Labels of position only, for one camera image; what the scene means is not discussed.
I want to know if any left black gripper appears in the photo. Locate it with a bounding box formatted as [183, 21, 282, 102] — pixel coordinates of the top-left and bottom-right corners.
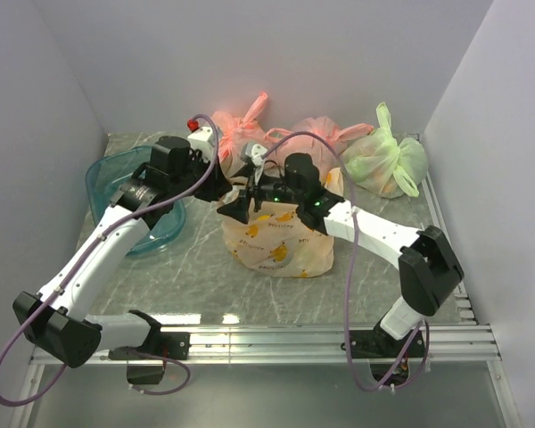
[171, 151, 234, 202]

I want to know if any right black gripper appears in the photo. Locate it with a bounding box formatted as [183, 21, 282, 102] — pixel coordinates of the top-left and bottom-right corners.
[217, 165, 302, 226]

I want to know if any orange printed plastic bag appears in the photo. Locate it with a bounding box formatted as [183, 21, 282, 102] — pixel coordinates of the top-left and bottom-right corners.
[221, 167, 345, 279]

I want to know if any teal plastic tray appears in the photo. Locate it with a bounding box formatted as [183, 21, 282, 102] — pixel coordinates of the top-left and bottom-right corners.
[85, 145, 186, 256]

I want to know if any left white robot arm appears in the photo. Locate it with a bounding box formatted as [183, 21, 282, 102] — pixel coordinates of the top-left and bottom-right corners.
[12, 127, 231, 368]

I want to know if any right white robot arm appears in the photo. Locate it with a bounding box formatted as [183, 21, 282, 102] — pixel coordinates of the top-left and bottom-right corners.
[218, 153, 465, 356]

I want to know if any left pink tied bag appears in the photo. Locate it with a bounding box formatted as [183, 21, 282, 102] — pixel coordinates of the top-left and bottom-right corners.
[211, 92, 272, 179]

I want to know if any pink tied bag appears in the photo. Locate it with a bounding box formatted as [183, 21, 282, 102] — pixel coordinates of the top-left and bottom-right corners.
[211, 92, 272, 179]
[264, 116, 374, 177]

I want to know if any middle pink tied bag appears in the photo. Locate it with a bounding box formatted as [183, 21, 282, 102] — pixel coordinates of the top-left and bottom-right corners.
[264, 116, 374, 177]

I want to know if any green tied bag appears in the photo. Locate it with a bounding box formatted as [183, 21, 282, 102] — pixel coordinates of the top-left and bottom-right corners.
[342, 103, 429, 199]

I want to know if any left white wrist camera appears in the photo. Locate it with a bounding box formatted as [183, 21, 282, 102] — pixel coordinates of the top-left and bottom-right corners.
[187, 127, 215, 158]

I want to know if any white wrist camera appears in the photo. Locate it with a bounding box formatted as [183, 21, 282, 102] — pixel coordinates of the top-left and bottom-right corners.
[239, 142, 268, 180]
[187, 127, 215, 158]

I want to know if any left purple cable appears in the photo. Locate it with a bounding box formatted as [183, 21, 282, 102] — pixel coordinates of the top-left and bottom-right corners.
[0, 114, 218, 407]

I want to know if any purple cable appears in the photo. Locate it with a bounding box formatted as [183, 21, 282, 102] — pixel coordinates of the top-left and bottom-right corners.
[253, 130, 432, 392]
[0, 114, 218, 407]

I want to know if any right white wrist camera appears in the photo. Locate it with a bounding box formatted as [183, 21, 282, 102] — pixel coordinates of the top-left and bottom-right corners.
[239, 142, 268, 180]

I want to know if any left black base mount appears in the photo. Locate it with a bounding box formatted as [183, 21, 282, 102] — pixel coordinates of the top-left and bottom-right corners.
[108, 332, 191, 396]

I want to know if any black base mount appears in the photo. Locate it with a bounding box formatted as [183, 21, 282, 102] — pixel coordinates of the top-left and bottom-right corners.
[108, 332, 191, 396]
[349, 327, 431, 391]

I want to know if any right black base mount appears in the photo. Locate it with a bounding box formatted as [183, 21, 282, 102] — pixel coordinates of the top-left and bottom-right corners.
[349, 327, 431, 391]

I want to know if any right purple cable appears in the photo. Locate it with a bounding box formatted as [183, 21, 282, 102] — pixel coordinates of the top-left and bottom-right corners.
[253, 130, 432, 392]

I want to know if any aluminium rail frame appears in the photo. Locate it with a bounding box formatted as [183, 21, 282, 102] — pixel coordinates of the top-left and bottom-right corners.
[8, 131, 523, 428]

